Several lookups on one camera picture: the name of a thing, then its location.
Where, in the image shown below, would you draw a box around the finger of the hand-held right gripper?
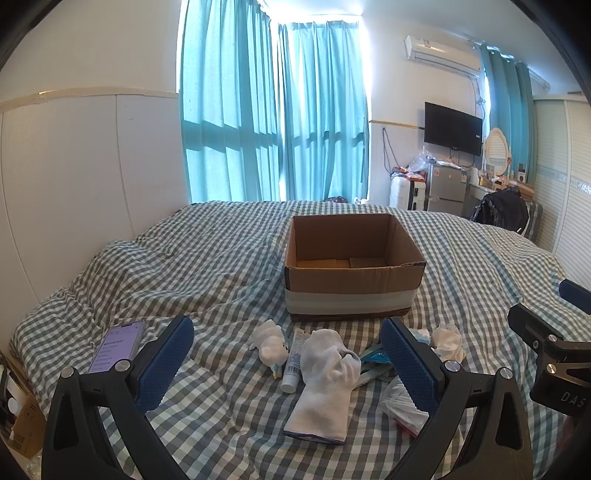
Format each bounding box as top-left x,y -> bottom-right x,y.
507,303 -> 578,354
558,279 -> 591,316

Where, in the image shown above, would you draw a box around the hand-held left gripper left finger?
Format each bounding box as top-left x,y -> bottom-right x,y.
41,315 -> 195,480

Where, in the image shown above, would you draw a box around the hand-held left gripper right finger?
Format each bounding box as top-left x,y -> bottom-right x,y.
379,316 -> 539,480

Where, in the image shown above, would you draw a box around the blue packet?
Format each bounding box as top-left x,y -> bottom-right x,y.
359,342 -> 387,365

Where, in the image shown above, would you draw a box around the pale handled scissors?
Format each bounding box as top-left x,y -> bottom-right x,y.
360,360 -> 396,385

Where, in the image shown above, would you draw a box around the blue and white tissue pack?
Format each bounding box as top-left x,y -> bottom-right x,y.
416,324 -> 466,363

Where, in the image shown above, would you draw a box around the clear plastic bag with red item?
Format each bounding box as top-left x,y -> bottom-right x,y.
379,375 -> 432,437

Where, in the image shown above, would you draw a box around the brown cardboard box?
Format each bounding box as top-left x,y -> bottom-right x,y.
283,213 -> 427,322

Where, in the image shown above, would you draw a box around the white sock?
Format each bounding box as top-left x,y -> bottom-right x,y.
283,329 -> 362,445

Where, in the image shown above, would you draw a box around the white and blue toy figure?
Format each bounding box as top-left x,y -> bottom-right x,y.
249,320 -> 291,380

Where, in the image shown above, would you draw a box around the white cream tube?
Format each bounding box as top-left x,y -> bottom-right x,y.
280,329 -> 308,394

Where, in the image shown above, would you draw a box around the smartphone with lit screen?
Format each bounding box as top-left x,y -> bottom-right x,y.
87,319 -> 147,376

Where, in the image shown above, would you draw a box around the grey checked blanket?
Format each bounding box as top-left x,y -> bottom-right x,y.
9,199 -> 591,480

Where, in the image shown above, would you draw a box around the black backpack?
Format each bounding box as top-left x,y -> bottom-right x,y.
471,188 -> 530,239

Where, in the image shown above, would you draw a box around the white wardrobe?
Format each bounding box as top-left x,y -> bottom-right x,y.
531,94 -> 591,278

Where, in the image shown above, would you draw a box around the white dressing table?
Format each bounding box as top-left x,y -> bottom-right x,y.
465,181 -> 505,219

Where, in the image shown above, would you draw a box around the cardboard box with black print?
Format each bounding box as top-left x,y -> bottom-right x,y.
0,351 -> 48,460

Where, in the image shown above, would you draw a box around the small silver fridge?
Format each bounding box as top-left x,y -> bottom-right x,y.
427,162 -> 468,217

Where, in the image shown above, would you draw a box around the white suitcase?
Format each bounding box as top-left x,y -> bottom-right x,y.
409,178 -> 430,212

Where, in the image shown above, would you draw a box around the white framed oval mirror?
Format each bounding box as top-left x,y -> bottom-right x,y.
482,128 -> 513,179

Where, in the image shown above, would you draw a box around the narrow teal curtain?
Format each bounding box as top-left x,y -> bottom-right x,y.
478,43 -> 536,184

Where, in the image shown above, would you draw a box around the wide teal curtain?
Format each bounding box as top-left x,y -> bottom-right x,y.
178,0 -> 283,204

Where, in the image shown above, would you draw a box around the white air conditioner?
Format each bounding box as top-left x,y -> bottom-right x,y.
403,34 -> 484,77

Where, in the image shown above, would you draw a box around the black wall television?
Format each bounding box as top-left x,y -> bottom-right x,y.
424,102 -> 484,157

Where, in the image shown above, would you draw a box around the black wall cable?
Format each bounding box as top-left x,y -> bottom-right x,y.
381,126 -> 394,177

